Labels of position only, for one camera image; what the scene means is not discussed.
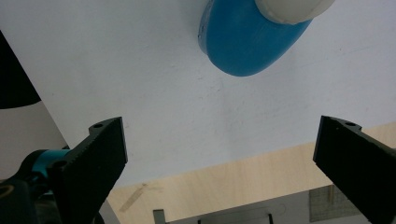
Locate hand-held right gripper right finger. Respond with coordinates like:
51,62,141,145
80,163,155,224
312,115,396,224

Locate grey gridded sheet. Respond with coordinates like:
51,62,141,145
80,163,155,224
307,185,362,223

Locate blue bottle with white cap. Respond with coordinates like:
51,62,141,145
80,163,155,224
197,0,336,77

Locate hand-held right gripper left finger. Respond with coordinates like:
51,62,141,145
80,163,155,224
46,117,129,224

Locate dark object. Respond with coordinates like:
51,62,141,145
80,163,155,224
0,30,42,110

